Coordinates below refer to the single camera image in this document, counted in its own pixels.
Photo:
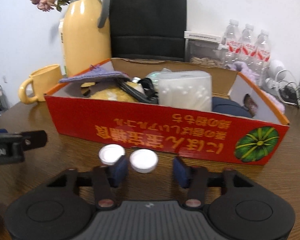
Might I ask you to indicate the dark blue cloth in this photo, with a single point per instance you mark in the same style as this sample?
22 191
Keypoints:
227 106

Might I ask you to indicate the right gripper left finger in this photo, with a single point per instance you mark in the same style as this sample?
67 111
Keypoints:
107 177

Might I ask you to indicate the white green milk carton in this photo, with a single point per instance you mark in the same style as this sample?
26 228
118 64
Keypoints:
60 32

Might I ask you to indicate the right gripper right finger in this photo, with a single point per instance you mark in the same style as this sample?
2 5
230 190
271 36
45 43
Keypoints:
193 178

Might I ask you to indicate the black paper shopping bag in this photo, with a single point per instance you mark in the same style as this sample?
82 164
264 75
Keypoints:
148 29

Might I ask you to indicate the white red small box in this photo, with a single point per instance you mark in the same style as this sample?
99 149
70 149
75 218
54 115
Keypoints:
202 37

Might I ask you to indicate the yellow thermos jug grey handle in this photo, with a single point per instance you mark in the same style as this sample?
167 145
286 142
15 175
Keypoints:
86 35

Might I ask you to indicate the clear jar of seeds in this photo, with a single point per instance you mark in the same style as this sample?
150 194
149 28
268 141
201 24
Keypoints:
204 52

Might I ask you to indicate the right water bottle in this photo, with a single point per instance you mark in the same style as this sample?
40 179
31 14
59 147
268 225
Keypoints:
261 55

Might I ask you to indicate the white round robot speaker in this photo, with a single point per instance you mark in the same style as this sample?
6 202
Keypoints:
276 72

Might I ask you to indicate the middle water bottle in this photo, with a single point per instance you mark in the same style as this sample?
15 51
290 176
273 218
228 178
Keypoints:
247 46

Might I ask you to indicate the yellow ceramic mug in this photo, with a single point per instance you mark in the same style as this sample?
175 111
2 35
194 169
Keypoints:
41 81

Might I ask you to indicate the yellow plush toy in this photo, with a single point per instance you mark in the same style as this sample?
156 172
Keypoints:
107 90

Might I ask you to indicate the water bottle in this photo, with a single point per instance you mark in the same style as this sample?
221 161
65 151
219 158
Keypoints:
231 39
261 55
247 46

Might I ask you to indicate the white plastic bottle cap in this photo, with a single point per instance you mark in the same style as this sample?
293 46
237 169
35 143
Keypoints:
143 160

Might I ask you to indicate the purple knitted cloth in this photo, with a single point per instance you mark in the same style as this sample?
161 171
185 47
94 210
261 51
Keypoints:
95 75

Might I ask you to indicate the orange cardboard box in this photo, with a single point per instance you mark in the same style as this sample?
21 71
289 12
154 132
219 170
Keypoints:
188 133

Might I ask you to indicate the purple fluffy headband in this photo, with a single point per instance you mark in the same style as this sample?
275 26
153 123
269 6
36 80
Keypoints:
246 71

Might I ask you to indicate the left water bottle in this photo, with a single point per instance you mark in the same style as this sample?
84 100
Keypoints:
231 39

